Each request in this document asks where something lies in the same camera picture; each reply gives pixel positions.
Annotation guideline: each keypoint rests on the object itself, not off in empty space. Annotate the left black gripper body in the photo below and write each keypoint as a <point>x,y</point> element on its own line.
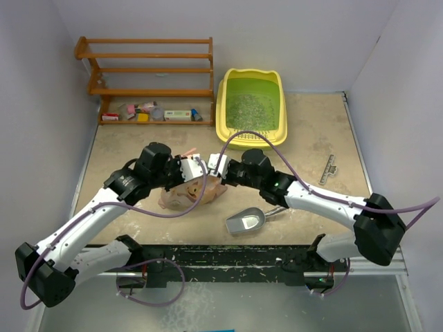
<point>173,174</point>

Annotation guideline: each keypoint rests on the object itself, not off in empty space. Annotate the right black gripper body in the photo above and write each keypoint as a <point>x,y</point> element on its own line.
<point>236,175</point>

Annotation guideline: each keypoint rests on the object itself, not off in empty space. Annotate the pink cat litter bag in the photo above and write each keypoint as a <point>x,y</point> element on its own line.
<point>206,188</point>

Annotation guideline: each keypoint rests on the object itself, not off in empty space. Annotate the silver metal scoop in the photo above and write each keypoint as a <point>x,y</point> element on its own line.
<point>250,219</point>

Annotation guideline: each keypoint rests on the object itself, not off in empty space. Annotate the metal bag clip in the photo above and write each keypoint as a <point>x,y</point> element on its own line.
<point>329,170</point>

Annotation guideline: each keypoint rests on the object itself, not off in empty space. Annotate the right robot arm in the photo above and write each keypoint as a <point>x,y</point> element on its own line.
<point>374,229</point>

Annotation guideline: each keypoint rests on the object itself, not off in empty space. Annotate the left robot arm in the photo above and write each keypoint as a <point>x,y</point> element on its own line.
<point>50,268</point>

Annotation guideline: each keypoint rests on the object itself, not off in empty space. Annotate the pale green long box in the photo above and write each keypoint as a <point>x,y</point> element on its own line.
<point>178,115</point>

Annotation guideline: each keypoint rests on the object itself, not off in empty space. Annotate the green litter pellets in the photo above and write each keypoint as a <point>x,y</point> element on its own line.
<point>251,112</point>

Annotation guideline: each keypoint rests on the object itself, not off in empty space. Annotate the yellow green litter box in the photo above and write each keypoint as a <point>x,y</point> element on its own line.
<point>253,81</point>

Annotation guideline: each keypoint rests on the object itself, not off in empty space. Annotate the red white small box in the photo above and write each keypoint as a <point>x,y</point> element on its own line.
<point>110,117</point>

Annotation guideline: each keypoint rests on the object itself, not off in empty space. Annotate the blue grey bottle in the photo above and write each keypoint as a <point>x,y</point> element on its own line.
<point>196,116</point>

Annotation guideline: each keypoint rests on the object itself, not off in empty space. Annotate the yellow small block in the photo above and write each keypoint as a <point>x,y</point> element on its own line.
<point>142,117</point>

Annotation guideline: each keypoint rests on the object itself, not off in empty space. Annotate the clear plastic cup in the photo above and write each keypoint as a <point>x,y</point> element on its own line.
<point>157,114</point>

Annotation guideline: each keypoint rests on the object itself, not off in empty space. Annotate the pink small package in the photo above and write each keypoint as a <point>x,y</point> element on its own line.
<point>131,109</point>

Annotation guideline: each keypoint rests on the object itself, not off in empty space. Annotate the brown wooden shelf rack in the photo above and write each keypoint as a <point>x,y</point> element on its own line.
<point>97,85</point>

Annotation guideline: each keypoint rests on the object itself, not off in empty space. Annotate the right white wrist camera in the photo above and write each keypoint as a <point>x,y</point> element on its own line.
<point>218,165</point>

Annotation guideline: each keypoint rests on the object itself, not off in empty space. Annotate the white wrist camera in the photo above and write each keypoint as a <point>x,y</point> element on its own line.
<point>218,165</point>
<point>192,167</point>

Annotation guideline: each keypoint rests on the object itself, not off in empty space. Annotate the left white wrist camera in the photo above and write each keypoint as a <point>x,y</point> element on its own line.
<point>192,167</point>

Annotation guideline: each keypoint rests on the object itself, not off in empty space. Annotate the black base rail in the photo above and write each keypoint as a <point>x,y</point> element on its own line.
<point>295,265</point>

